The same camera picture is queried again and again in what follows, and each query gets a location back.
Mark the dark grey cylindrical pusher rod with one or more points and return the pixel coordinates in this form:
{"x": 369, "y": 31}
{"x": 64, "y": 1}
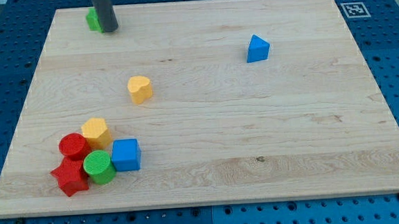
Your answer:
{"x": 106, "y": 15}

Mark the green star block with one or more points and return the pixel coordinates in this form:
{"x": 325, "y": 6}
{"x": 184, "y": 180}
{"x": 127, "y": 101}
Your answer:
{"x": 93, "y": 21}

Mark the yellow heart block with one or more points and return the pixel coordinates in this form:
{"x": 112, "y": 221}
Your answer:
{"x": 140, "y": 89}

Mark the red star block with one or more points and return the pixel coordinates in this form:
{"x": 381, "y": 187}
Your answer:
{"x": 71, "y": 176}

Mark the yellow hexagon block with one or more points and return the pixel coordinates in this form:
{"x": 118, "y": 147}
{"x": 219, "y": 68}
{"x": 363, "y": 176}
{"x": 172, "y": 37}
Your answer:
{"x": 97, "y": 134}

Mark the red cylinder block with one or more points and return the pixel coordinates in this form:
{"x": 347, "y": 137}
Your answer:
{"x": 74, "y": 146}

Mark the blue cube block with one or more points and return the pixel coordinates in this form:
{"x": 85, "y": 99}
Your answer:
{"x": 126, "y": 155}

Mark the green cylinder block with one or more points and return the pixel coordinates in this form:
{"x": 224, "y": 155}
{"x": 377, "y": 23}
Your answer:
{"x": 98, "y": 165}

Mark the blue triangle block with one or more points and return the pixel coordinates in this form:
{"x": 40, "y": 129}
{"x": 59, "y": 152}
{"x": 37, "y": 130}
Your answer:
{"x": 258, "y": 49}

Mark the white fiducial marker tag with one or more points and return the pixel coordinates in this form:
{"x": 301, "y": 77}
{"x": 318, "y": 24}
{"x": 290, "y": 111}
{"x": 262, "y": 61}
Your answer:
{"x": 355, "y": 10}

